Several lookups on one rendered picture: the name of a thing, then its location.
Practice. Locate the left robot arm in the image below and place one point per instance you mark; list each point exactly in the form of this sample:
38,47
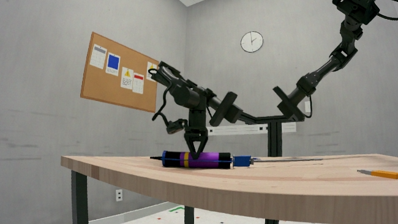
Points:
306,85

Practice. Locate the black and purple cylinder with yellow stripe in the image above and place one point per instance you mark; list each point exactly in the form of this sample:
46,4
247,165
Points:
206,156

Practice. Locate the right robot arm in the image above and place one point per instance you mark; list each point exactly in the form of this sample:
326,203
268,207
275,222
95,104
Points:
195,99

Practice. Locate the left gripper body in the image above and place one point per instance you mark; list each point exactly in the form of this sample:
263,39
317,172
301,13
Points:
354,10

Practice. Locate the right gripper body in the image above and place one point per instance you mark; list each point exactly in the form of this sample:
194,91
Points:
197,123

